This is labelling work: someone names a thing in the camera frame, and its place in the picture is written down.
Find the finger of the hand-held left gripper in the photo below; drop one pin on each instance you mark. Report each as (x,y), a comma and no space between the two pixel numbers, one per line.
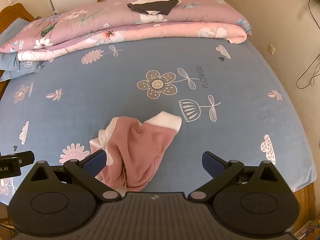
(26,158)

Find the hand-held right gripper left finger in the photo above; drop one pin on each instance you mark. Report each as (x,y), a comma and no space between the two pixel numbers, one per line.
(97,161)

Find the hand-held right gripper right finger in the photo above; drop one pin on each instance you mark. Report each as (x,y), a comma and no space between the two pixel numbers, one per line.
(212,163)

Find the pink and white knit sweater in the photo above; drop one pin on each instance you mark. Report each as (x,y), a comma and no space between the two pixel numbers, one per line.
(140,142)

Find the bed with blue floral sheet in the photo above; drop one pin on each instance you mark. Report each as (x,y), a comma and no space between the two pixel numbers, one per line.
(225,92)

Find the blue pillow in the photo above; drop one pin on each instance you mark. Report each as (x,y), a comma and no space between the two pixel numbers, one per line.
(17,67)
(12,32)

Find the green cylindrical object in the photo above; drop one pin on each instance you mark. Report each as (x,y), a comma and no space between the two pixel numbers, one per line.
(47,31)

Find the pink floral quilt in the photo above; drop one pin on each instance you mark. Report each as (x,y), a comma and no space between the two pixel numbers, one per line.
(100,20)

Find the wooden headboard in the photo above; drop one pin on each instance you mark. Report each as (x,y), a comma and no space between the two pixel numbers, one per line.
(15,10)

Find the dark brown garment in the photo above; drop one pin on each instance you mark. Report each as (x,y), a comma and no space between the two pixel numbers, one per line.
(160,6)

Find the wall socket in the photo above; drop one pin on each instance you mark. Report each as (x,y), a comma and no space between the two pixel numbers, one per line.
(271,48)

